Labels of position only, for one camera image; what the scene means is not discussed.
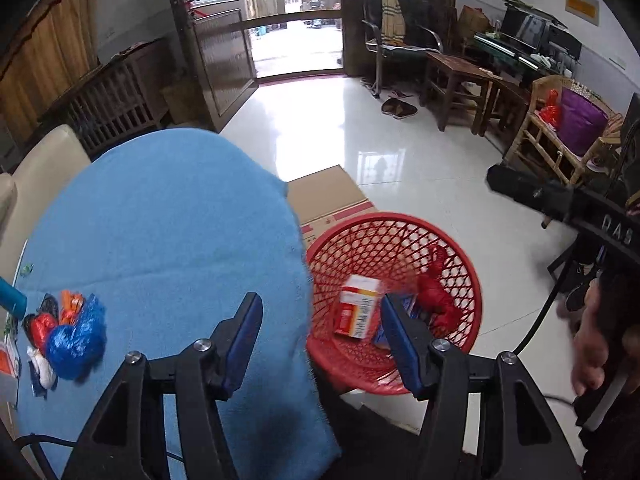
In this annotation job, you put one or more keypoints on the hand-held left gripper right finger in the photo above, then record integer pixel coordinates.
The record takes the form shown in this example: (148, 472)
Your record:
(400, 345)

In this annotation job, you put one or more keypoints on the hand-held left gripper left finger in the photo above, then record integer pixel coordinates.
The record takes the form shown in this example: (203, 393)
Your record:
(244, 342)

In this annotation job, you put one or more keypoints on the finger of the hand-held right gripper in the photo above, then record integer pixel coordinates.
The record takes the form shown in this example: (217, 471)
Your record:
(525, 187)

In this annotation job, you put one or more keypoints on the red plastic mesh basket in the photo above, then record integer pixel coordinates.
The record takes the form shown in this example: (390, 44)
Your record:
(395, 240)

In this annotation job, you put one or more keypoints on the blue plastic bag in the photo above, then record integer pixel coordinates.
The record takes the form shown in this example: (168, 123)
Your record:
(75, 345)

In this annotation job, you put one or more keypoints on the black plastic bag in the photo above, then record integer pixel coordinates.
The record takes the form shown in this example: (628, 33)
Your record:
(49, 305)

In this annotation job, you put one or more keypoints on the white plastic bag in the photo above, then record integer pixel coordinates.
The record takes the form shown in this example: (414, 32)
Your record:
(44, 372)

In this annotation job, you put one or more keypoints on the person's right hand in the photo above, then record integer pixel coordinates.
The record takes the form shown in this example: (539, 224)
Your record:
(590, 345)

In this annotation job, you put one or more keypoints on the wicker chair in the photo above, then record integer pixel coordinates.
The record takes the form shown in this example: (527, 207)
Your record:
(540, 140)

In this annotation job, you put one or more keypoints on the white and orange box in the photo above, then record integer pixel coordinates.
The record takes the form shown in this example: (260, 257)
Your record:
(357, 310)
(7, 357)

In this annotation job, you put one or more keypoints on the red plastic bag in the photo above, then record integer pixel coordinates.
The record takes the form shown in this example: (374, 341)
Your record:
(437, 290)
(40, 330)

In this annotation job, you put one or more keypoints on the small red bag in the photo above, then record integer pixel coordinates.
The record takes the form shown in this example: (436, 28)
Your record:
(550, 110)

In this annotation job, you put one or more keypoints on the purple bag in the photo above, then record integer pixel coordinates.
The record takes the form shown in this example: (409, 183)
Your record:
(582, 120)

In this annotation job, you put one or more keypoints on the wooden stool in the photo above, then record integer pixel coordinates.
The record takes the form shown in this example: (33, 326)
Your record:
(510, 95)
(457, 70)

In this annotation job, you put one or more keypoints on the blue tablecloth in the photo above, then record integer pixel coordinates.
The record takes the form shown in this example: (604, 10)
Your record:
(175, 230)

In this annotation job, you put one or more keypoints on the pair of dark slippers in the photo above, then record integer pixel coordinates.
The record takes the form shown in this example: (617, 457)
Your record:
(400, 108)

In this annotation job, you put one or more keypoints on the black monitor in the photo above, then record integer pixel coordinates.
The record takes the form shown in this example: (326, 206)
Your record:
(525, 27)
(565, 42)

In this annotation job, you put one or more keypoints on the pink flip flops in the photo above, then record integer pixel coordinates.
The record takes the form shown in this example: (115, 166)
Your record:
(397, 93)

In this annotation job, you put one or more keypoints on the brown cardboard box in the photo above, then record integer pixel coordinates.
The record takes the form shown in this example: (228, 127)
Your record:
(325, 195)

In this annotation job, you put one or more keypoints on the brown paper bag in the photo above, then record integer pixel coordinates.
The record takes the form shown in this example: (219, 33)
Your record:
(472, 22)

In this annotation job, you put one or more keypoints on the black metal chair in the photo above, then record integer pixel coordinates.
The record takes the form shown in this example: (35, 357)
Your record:
(405, 52)

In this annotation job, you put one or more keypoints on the striped scarf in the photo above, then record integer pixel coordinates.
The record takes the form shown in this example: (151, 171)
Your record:
(393, 17)

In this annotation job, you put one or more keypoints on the green candy wrapper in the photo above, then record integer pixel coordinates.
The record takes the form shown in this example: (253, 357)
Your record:
(26, 268)

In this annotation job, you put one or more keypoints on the teal bottle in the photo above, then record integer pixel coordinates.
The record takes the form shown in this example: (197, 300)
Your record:
(12, 297)

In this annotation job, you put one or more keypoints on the small cardboard box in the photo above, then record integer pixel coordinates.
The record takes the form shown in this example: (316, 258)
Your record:
(177, 102)

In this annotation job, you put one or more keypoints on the cream leather sofa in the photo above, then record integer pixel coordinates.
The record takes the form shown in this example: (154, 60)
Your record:
(45, 165)

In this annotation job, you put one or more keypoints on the wooden crib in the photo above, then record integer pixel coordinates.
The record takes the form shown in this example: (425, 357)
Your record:
(115, 100)

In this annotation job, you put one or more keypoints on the wooden glass door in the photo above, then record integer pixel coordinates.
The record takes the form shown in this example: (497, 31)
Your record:
(220, 55)

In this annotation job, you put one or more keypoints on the tan curtain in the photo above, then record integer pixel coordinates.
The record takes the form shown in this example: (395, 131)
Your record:
(45, 40)

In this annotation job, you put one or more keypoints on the yellow wall sign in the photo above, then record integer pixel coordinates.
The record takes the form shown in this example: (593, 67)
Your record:
(582, 6)

